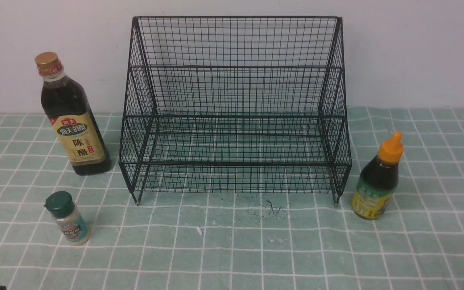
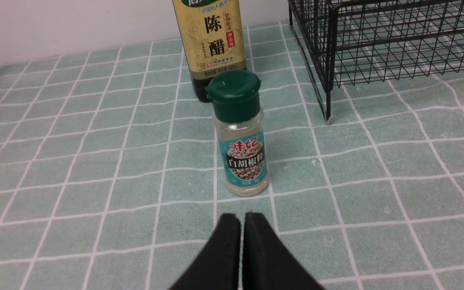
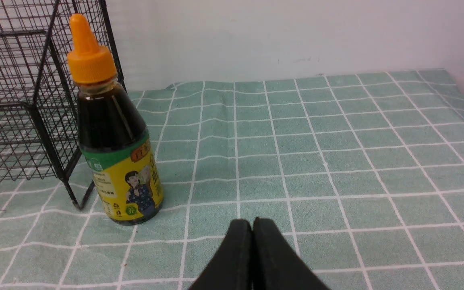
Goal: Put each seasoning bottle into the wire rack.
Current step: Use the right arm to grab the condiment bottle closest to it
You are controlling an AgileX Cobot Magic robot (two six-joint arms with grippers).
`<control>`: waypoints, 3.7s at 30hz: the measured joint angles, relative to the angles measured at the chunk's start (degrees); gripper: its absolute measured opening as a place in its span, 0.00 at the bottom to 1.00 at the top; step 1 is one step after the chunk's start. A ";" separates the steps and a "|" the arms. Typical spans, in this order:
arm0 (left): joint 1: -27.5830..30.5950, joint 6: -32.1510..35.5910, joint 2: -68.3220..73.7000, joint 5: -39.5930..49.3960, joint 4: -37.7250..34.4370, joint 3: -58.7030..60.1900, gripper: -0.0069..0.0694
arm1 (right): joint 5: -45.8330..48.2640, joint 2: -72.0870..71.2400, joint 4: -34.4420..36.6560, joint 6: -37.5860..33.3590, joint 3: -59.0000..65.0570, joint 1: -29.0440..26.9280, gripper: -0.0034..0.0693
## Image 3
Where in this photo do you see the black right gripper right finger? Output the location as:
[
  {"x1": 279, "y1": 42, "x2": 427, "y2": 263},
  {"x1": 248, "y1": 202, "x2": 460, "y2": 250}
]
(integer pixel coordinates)
[{"x1": 252, "y1": 217, "x2": 329, "y2": 290}]

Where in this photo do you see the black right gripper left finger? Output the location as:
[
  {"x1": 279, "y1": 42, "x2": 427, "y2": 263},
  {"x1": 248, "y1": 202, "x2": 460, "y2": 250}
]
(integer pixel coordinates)
[{"x1": 190, "y1": 219, "x2": 253, "y2": 290}]

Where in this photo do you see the orange-capped dark sauce bottle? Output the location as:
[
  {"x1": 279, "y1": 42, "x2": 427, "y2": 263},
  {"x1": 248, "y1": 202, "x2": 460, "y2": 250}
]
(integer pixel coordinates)
[{"x1": 67, "y1": 13, "x2": 164, "y2": 225}]

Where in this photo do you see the green checkered tablecloth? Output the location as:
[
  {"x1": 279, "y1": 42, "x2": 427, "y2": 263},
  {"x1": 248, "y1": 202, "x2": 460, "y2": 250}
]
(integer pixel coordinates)
[{"x1": 0, "y1": 70, "x2": 464, "y2": 290}]

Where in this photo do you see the black wire mesh shelf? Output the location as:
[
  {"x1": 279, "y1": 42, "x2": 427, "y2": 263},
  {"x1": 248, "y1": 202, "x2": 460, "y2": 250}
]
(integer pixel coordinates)
[{"x1": 0, "y1": 0, "x2": 124, "y2": 210}]

